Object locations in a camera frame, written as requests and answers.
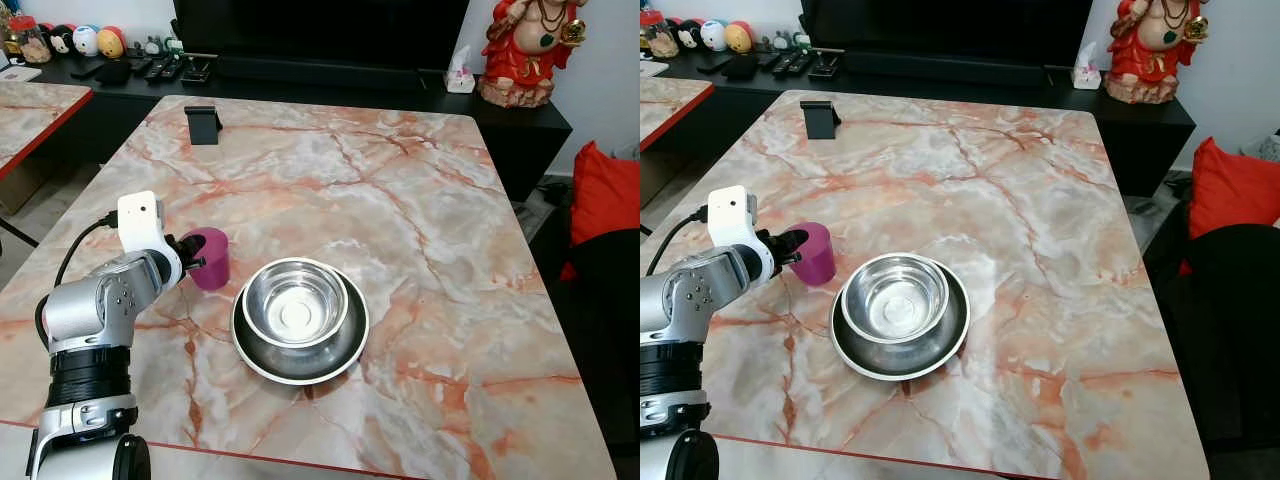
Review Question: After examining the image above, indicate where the marble top folding table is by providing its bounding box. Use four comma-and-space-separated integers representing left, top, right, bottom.
640, 90, 1212, 480
640, 75, 716, 153
0, 95, 619, 480
0, 80, 95, 216

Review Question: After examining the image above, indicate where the stainless steel plate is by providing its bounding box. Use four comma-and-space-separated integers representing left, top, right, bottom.
231, 267, 371, 387
830, 261, 972, 382

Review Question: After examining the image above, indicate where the red lidded jar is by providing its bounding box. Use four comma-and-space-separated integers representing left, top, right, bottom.
8, 16, 41, 63
646, 12, 679, 59

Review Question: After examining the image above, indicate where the stainless steel bowl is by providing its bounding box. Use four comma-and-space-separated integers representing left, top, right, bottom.
241, 258, 351, 349
840, 253, 950, 344

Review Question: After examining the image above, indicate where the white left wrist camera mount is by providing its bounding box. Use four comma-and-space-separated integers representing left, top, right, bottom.
117, 191, 185, 287
706, 185, 777, 282

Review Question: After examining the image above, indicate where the red cushion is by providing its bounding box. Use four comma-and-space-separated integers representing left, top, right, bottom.
558, 140, 641, 283
1178, 136, 1280, 277

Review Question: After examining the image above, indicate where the black television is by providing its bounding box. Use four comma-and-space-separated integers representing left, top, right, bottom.
799, 0, 1094, 57
172, 0, 472, 61

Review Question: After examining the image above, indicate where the black chair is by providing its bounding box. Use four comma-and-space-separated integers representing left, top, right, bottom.
563, 228, 641, 466
1143, 224, 1280, 453

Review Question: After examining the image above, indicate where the black phone stand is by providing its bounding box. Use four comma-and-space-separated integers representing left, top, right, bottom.
801, 100, 842, 140
185, 105, 223, 146

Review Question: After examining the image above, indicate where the white tissue box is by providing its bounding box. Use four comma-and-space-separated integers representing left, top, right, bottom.
1071, 40, 1104, 91
446, 45, 477, 95

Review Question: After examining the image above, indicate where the red robed statue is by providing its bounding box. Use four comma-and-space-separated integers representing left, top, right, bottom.
479, 0, 590, 109
1104, 0, 1210, 105

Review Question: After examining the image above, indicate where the purple plastic cup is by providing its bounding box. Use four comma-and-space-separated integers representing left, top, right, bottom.
187, 228, 231, 292
794, 222, 836, 288

